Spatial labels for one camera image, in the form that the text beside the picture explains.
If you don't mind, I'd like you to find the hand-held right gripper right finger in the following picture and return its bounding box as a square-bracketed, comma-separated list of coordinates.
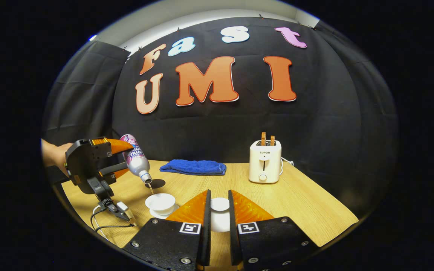
[228, 189, 321, 271]

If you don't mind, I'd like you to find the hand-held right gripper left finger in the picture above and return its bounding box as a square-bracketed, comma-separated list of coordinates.
[122, 189, 212, 271]

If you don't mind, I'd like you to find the white teacup lid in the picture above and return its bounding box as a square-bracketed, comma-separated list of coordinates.
[209, 197, 231, 233]

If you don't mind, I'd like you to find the silver water bottle red label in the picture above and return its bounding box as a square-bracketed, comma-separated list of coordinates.
[120, 134, 153, 184]

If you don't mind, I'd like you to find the white teacup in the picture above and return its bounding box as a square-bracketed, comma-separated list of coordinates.
[145, 193, 176, 216]

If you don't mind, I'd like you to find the white saucer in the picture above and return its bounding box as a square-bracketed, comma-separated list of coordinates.
[149, 203, 180, 219]

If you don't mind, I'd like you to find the black backdrop cloth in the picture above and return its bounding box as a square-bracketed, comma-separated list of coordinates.
[112, 17, 398, 211]
[42, 41, 131, 151]

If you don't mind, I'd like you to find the blue towel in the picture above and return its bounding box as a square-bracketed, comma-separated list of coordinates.
[159, 159, 227, 176]

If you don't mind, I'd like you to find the white toaster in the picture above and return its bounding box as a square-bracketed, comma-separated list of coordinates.
[249, 140, 282, 184]

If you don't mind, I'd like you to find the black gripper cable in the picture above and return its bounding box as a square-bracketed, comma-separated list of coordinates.
[90, 198, 138, 241]

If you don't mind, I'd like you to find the white toaster cable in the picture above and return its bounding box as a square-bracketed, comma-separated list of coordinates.
[280, 157, 295, 175]

